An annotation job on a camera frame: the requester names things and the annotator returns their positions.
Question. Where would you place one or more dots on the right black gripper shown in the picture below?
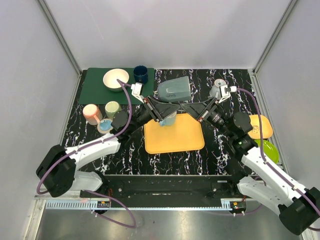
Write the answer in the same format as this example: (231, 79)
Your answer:
(201, 111)

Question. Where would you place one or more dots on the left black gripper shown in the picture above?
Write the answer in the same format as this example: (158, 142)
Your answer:
(152, 108)

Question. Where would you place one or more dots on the light blue footed mug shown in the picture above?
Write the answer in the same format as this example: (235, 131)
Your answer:
(215, 89)

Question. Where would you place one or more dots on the white mug blue handle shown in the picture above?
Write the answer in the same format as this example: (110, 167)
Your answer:
(168, 121)

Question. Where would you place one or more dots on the white interior grey mug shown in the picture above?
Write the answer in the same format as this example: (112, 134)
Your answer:
(175, 90)

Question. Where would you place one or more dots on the light green mug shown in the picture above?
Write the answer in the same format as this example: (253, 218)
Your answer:
(111, 108)

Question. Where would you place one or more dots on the orange interior blue mug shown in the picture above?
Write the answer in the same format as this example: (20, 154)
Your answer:
(104, 126)

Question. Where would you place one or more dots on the pink mug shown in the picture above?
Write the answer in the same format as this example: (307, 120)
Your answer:
(92, 114)

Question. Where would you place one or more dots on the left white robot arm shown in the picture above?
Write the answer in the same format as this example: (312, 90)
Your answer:
(59, 171)

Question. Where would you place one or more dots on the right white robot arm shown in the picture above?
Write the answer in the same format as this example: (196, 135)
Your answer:
(297, 206)

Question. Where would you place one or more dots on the dark blue mug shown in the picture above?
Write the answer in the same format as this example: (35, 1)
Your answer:
(140, 74)

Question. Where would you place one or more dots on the orange plastic tray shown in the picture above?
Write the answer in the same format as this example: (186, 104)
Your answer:
(184, 135)

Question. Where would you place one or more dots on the cream bowl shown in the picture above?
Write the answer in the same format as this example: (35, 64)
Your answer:
(110, 79)

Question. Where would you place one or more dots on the yellow square plate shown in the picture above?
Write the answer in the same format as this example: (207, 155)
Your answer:
(267, 130)

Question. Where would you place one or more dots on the lime green plate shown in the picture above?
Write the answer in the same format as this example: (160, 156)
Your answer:
(271, 151)

